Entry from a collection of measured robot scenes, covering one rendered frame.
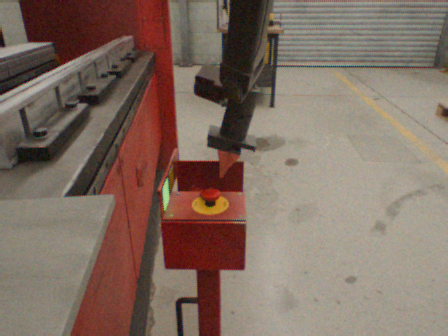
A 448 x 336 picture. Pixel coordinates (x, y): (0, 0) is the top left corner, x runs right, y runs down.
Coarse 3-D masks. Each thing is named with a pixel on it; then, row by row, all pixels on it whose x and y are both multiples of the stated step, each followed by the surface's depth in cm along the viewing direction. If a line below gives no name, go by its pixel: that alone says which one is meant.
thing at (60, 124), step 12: (84, 108) 85; (48, 120) 75; (60, 120) 75; (72, 120) 76; (48, 132) 68; (60, 132) 68; (72, 132) 75; (24, 144) 62; (36, 144) 62; (48, 144) 62; (60, 144) 68; (24, 156) 62; (36, 156) 62; (48, 156) 62
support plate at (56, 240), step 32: (0, 224) 23; (32, 224) 23; (64, 224) 23; (96, 224) 23; (0, 256) 20; (32, 256) 20; (64, 256) 20; (96, 256) 21; (0, 288) 18; (32, 288) 18; (64, 288) 18; (0, 320) 16; (32, 320) 16; (64, 320) 16
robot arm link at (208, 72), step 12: (204, 72) 66; (216, 72) 65; (204, 84) 67; (216, 84) 64; (228, 84) 58; (240, 84) 58; (252, 84) 64; (204, 96) 68; (216, 96) 67; (228, 96) 62; (240, 96) 60
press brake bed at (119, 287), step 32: (128, 128) 113; (160, 128) 232; (128, 160) 105; (96, 192) 69; (128, 192) 103; (128, 224) 101; (128, 256) 99; (96, 288) 66; (128, 288) 97; (96, 320) 65; (128, 320) 95
